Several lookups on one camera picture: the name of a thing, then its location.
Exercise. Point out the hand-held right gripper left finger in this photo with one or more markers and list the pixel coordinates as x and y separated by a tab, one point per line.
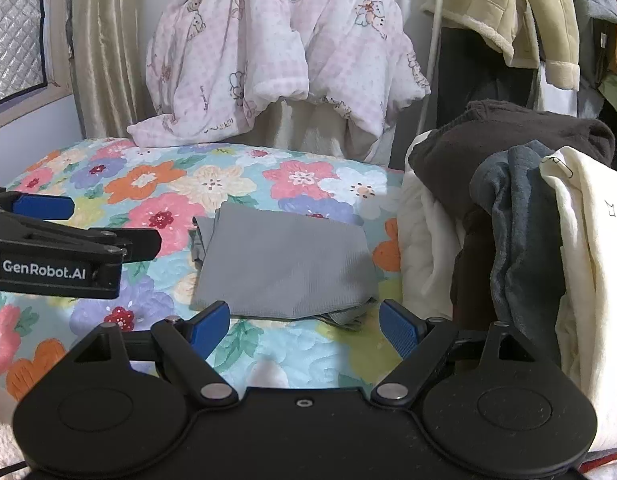
211	327

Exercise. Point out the pink checked quilted robe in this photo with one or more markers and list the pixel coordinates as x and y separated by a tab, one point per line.
328	45

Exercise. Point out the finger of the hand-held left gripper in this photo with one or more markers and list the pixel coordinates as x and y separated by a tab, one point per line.
43	207
138	244

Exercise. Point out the cream garment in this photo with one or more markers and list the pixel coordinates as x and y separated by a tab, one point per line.
598	285

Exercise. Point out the silver quilted window cover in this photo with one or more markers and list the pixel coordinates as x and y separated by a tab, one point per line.
13	35

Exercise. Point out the blue-grey garment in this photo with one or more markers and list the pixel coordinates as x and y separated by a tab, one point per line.
523	260

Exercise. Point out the green cloth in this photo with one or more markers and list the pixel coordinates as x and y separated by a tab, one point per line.
615	92

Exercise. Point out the pile of clothes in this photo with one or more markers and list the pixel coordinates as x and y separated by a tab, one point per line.
513	130

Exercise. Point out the black hanging garment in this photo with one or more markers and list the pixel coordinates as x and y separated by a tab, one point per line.
478	80

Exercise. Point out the white pole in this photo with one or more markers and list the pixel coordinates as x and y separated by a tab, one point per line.
435	35

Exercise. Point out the beige curtain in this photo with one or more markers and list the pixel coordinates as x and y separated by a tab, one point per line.
106	50

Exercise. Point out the beige fleece-lined jacket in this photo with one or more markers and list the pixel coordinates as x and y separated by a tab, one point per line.
498	0

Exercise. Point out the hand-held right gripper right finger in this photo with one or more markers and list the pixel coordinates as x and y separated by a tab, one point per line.
398	330

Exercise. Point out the floral quilted blanket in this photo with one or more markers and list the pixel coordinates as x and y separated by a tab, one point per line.
188	180

